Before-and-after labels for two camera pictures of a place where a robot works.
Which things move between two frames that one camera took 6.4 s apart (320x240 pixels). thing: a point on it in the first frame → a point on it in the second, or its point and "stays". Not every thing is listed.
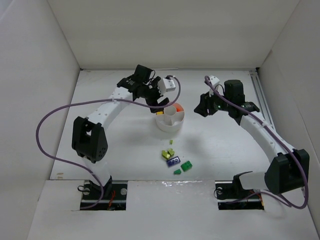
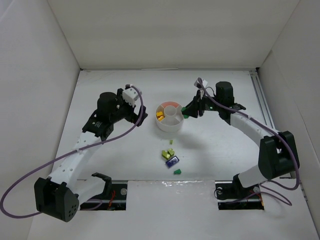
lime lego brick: (166, 155) stays
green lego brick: (186, 166) → (185, 116)
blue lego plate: (173, 161) stays
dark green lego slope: (177, 171) stays
